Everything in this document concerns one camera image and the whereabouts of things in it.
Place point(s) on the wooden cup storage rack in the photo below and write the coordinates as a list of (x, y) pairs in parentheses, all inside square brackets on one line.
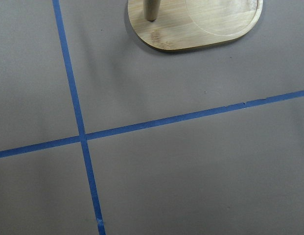
[(172, 25)]

